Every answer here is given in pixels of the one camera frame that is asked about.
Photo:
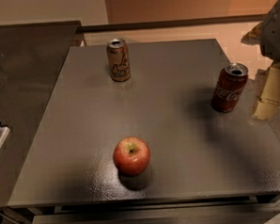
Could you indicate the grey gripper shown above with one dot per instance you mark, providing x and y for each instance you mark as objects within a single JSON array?
[{"x": 274, "y": 34}]

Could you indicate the red coke can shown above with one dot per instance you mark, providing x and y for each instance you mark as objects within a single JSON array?
[{"x": 230, "y": 84}]

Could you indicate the orange LaCroix can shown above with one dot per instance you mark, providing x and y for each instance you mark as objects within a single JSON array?
[{"x": 118, "y": 59}]

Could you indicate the red apple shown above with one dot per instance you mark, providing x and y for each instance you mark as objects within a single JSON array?
[{"x": 131, "y": 156}]

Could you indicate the dark side counter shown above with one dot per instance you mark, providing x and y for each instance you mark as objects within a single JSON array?
[{"x": 31, "y": 58}]

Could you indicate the dark wall rail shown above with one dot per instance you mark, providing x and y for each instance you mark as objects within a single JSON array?
[{"x": 169, "y": 23}]

